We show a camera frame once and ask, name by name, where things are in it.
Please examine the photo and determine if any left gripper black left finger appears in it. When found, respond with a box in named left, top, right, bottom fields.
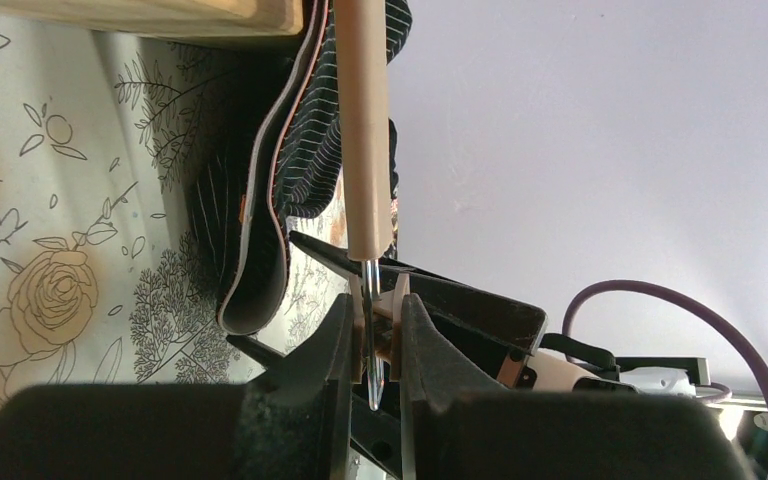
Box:
left=0, top=294, right=352, bottom=479

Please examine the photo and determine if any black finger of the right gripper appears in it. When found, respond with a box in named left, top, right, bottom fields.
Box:
left=226, top=335, right=285, bottom=370
left=288, top=229, right=550, bottom=372

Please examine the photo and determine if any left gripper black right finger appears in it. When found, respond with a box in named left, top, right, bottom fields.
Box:
left=400, top=294, right=753, bottom=479

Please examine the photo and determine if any black underwear orange trim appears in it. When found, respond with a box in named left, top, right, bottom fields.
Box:
left=185, top=0, right=414, bottom=338

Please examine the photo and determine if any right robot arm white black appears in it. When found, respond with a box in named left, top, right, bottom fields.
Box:
left=378, top=258, right=711, bottom=397

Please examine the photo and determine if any floral patterned table mat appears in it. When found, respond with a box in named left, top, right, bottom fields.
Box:
left=0, top=1, right=348, bottom=410

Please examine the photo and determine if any wooden clothes rack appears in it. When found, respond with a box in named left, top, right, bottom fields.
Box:
left=0, top=0, right=306, bottom=39

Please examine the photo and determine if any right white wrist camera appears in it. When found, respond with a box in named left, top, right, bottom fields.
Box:
left=496, top=350, right=638, bottom=393

